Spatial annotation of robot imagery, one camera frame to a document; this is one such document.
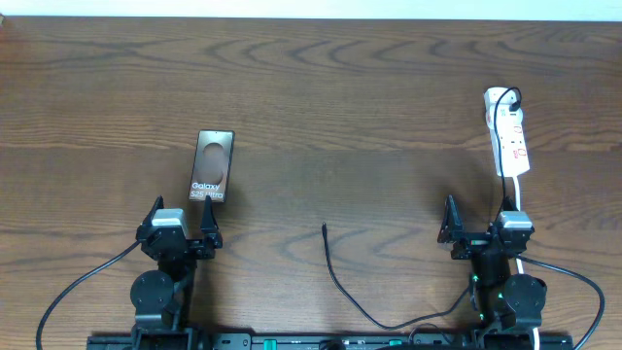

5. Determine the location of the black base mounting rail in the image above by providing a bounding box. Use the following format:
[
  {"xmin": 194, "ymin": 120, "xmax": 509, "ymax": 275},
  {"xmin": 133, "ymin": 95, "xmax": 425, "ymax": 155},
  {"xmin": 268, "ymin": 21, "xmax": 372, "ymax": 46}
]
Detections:
[{"xmin": 86, "ymin": 331, "xmax": 574, "ymax": 350}]

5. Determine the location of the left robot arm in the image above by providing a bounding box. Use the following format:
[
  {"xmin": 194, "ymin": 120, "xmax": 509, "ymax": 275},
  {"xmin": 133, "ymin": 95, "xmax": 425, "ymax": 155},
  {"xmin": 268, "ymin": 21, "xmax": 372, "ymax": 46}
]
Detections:
[{"xmin": 130, "ymin": 196, "xmax": 223, "ymax": 350}]

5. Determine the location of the white power strip cord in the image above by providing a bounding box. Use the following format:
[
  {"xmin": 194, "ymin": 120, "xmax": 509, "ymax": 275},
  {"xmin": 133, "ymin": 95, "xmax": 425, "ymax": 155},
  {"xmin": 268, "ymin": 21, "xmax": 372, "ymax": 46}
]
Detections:
[{"xmin": 511, "ymin": 175, "xmax": 541, "ymax": 350}]

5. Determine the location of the Galaxy S25 Ultra smartphone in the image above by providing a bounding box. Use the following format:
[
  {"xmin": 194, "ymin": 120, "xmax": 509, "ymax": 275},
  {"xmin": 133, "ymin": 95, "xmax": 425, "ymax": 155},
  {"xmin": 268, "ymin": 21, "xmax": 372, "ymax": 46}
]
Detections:
[{"xmin": 189, "ymin": 129, "xmax": 235, "ymax": 202}]

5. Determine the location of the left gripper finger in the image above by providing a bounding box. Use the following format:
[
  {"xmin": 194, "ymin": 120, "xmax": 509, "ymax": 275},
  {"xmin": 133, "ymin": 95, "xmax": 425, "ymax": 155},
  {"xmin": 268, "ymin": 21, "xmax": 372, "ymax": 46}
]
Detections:
[
  {"xmin": 200, "ymin": 196, "xmax": 220, "ymax": 238},
  {"xmin": 141, "ymin": 195, "xmax": 164, "ymax": 227}
]

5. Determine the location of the white power strip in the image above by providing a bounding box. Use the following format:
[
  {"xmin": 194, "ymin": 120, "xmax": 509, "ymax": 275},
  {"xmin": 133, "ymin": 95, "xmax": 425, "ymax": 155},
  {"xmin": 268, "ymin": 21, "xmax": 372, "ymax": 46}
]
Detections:
[{"xmin": 483, "ymin": 87, "xmax": 530, "ymax": 178}]

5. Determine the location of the black USB charging cable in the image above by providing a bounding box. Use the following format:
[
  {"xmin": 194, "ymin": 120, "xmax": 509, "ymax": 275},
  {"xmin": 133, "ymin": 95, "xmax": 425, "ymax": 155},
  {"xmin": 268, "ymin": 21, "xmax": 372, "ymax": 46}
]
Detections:
[{"xmin": 321, "ymin": 86, "xmax": 524, "ymax": 331}]

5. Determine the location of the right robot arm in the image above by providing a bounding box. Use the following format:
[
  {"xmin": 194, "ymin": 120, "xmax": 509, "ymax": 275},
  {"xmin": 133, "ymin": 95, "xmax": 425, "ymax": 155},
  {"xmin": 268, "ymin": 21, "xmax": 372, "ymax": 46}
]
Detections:
[{"xmin": 437, "ymin": 195, "xmax": 547, "ymax": 349}]

